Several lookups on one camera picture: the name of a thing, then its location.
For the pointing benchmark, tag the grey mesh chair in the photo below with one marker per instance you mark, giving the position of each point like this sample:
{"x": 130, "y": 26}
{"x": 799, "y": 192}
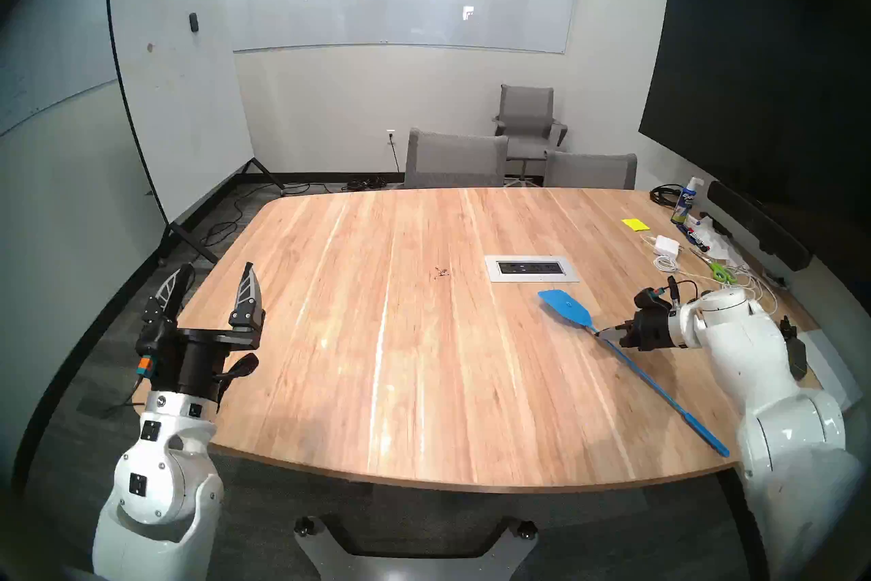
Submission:
{"x": 454, "y": 161}
{"x": 590, "y": 172}

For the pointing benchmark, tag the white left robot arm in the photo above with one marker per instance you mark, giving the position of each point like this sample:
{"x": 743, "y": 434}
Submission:
{"x": 156, "y": 491}

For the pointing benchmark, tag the yellow sticky note pad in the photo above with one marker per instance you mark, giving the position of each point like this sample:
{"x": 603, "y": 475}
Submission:
{"x": 635, "y": 224}

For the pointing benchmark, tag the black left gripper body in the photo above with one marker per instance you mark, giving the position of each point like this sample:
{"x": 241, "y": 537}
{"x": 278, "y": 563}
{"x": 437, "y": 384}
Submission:
{"x": 201, "y": 365}

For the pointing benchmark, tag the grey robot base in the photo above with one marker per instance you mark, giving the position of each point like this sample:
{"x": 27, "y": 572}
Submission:
{"x": 415, "y": 565}

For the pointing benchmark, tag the blue plastic fly swatter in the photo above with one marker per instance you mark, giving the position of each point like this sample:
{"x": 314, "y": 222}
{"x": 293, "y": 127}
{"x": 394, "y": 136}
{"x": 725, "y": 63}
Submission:
{"x": 565, "y": 307}

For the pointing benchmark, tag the whiteboard cleaner spray bottle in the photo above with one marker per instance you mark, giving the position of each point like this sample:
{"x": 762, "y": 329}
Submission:
{"x": 684, "y": 205}

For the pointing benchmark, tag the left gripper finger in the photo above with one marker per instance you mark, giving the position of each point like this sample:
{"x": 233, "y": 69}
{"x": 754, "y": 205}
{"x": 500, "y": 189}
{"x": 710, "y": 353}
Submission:
{"x": 167, "y": 294}
{"x": 248, "y": 304}

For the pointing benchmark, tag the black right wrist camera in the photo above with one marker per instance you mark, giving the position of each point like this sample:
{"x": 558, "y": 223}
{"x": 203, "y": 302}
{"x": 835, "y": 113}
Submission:
{"x": 645, "y": 298}

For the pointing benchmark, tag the rolling whiteboard on black stand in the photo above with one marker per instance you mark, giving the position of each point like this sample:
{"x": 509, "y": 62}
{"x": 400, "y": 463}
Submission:
{"x": 177, "y": 96}

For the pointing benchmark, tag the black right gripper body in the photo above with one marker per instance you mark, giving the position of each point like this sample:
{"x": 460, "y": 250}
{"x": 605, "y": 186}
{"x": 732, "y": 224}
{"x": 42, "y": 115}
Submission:
{"x": 650, "y": 331}

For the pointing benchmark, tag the crumpled white plastic bag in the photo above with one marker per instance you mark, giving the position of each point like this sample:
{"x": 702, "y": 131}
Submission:
{"x": 725, "y": 246}

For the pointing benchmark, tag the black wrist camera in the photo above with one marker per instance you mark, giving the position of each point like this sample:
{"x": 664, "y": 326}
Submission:
{"x": 645, "y": 298}
{"x": 155, "y": 341}

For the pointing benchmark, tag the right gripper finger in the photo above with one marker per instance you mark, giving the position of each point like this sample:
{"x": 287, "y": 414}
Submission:
{"x": 618, "y": 339}
{"x": 616, "y": 329}

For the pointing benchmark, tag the grey office chair with armrests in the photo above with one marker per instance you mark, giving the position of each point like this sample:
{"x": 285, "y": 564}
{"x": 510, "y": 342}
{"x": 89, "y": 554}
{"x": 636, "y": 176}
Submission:
{"x": 525, "y": 110}

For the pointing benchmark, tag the silver table power outlet box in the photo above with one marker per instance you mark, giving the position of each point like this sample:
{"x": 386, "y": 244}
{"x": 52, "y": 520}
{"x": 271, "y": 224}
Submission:
{"x": 531, "y": 268}

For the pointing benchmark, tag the black video sound bar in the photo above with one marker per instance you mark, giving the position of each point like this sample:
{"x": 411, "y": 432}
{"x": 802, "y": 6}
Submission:
{"x": 755, "y": 222}

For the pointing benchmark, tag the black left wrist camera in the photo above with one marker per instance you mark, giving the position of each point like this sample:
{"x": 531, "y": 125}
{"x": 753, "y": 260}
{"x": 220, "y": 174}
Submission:
{"x": 155, "y": 341}

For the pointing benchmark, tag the white power adapter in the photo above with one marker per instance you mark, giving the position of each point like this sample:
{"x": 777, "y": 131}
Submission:
{"x": 667, "y": 245}

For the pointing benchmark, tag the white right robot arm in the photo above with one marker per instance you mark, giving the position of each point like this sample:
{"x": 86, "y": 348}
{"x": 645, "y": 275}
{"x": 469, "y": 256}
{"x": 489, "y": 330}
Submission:
{"x": 782, "y": 437}

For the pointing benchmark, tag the red and blue marker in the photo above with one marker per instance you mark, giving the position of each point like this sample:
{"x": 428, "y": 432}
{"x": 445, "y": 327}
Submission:
{"x": 697, "y": 238}

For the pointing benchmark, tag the large black wall screen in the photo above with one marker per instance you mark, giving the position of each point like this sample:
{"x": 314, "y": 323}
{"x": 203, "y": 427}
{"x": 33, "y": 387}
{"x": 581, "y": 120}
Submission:
{"x": 748, "y": 76}

